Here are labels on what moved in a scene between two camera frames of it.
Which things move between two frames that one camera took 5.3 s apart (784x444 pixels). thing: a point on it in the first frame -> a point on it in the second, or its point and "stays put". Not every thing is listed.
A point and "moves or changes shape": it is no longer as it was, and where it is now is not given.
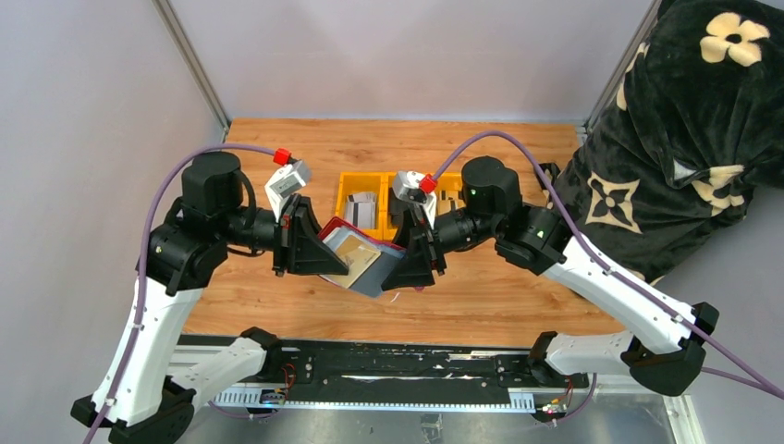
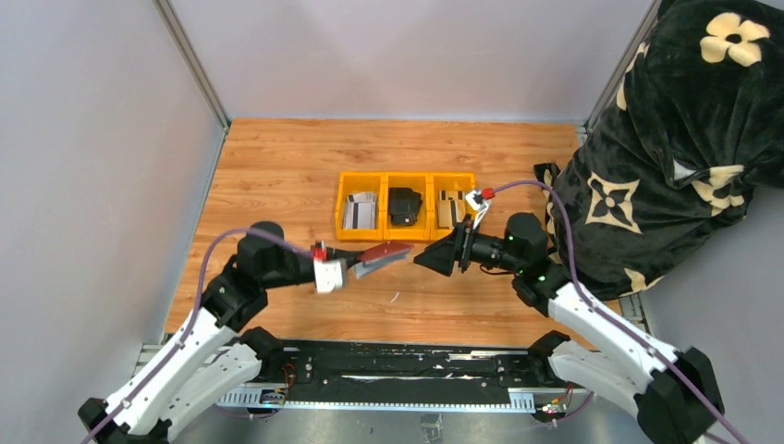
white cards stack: (361, 210) stays put
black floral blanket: (696, 129) stays put
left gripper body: (284, 237) -> (336, 253)
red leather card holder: (370, 261) moves or changes shape
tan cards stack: (444, 205) stays put
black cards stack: (396, 210) stays put
